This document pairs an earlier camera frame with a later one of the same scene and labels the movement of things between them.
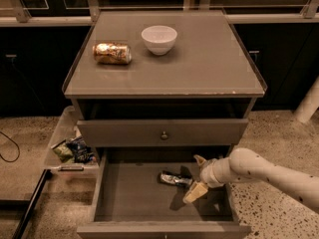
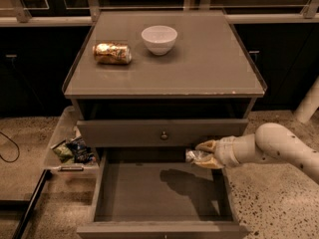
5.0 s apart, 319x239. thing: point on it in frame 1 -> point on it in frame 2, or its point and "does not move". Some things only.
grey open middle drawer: (129, 201) does not move
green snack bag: (64, 152) does not move
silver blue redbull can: (169, 177) -> (192, 155)
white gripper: (207, 174) -> (225, 152)
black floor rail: (46, 174) does not move
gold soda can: (112, 53) does not move
